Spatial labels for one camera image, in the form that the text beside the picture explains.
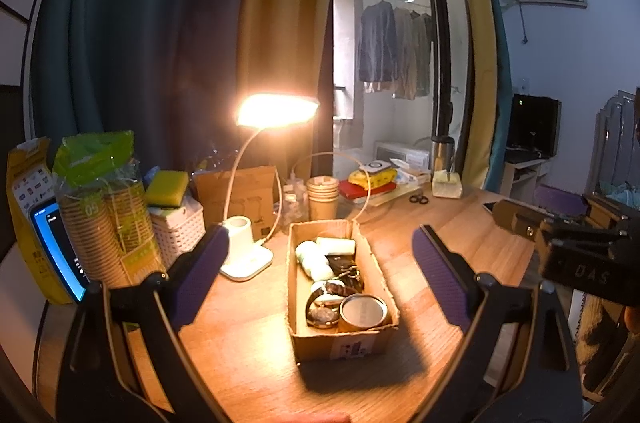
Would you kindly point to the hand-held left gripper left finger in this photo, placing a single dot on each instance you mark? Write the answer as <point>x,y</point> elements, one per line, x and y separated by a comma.
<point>200,273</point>

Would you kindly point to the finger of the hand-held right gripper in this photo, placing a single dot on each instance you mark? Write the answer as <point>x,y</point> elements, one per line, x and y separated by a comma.
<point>507,213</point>
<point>560,195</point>

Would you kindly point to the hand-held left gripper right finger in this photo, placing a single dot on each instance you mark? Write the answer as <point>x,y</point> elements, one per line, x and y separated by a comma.
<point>442,283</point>

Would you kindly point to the brown round tin can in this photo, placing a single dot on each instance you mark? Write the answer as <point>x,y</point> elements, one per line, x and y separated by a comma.
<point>364,310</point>

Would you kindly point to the black car key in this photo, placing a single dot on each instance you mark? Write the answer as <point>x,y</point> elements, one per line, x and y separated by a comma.
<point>342,264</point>

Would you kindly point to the white plastic jar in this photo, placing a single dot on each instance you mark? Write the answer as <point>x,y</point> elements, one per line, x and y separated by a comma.
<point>307,253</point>

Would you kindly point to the white charger block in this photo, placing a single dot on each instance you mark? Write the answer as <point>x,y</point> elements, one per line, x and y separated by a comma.
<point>337,246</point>

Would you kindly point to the brown cardboard box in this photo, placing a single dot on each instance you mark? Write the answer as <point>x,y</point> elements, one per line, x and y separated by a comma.
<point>345,345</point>

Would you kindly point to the white earbuds case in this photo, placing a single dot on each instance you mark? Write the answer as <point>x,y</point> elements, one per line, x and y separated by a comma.
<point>320,272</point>

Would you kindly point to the dark smartphone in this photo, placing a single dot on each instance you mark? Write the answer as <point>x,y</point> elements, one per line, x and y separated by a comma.
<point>491,206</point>

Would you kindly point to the white cabinet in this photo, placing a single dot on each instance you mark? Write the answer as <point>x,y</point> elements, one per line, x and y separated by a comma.
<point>515,178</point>

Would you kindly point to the white plastic basket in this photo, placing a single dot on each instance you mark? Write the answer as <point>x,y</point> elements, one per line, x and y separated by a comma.
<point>177,233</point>

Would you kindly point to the blue printed blanket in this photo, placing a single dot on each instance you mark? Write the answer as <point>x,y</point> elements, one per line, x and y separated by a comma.
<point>622,199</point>

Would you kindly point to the pale yellow tissue pack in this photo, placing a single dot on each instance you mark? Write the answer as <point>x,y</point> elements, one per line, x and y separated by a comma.
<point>447,188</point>

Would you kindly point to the black monitor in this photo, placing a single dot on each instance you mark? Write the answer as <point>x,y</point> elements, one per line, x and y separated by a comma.
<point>532,123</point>

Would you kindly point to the teal blue curtain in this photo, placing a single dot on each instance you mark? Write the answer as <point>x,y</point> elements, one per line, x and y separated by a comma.
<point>500,128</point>

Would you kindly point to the black scissors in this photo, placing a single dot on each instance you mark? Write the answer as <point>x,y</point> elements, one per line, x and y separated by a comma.
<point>414,200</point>

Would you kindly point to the steel thermos mug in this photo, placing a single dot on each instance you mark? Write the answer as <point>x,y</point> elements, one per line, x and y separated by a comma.
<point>442,153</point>

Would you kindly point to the printed brown lamp carton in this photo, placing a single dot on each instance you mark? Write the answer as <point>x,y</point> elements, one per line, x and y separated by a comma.
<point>250,198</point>

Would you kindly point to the yellow green sponge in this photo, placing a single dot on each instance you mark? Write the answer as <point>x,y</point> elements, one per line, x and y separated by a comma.
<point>167,188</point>

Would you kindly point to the yellow paper envelope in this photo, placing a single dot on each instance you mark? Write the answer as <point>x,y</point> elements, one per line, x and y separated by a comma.
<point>395,198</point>

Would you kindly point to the white open paper box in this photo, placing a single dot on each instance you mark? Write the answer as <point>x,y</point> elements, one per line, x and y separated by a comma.
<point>412,175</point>

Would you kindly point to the green wrapped paper cup package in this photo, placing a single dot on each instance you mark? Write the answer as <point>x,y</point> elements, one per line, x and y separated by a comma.
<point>100,223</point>

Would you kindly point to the yellow wipes packet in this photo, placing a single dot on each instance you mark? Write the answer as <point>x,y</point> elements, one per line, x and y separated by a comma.
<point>375,178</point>

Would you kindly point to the white microwave oven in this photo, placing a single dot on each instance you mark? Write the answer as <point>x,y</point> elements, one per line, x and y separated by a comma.
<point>395,152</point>

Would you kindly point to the red book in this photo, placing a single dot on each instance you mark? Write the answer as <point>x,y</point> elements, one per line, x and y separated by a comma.
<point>352,190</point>

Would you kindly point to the grey white flat device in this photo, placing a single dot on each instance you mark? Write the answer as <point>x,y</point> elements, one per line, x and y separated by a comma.
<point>374,166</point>

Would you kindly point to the yellow curtain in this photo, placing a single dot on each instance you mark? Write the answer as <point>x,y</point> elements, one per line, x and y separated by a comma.
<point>480,78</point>
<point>285,3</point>

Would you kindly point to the stack of brown paper cups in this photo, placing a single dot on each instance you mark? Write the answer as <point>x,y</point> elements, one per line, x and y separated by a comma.
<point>322,203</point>

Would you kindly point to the smartphone with lit screen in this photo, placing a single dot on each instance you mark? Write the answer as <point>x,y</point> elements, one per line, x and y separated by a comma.
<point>55,248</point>

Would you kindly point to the black glass sliding door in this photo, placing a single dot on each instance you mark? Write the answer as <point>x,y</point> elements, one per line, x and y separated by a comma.
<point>442,53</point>

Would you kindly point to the hanging olive shirt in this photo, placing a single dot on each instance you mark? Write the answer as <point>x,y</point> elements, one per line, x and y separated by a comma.
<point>424,53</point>

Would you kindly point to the white desk lamp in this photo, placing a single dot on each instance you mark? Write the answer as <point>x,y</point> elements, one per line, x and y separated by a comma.
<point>277,109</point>

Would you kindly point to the yellow printed package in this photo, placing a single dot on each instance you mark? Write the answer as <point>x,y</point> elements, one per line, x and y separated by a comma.
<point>25,203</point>

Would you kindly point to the hanging beige shirt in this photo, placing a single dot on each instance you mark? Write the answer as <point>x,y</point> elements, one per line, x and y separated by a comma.
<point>404,53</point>

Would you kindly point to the hanging blue shirt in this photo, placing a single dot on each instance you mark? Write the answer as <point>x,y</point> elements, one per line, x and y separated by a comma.
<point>377,43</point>

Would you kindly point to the dark blue curtain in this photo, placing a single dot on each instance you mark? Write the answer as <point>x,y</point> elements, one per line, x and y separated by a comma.
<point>125,28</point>

